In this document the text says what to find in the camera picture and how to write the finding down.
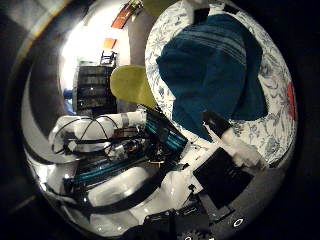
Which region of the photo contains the red-orange wall board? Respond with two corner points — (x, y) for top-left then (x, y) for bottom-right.
(110, 1), (141, 30)

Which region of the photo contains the blue floral white tablecloth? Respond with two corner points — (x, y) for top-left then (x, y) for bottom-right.
(144, 0), (298, 168)

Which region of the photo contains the teal striped towel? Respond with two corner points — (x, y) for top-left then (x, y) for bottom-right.
(155, 13), (269, 141)

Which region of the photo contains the black cable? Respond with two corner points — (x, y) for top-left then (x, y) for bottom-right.
(51, 114), (118, 156)

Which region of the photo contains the black drawer shelf unit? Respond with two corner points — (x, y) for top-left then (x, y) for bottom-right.
(72, 64), (118, 116)

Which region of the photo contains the orange wall picture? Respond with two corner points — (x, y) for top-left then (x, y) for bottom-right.
(102, 37), (118, 51)

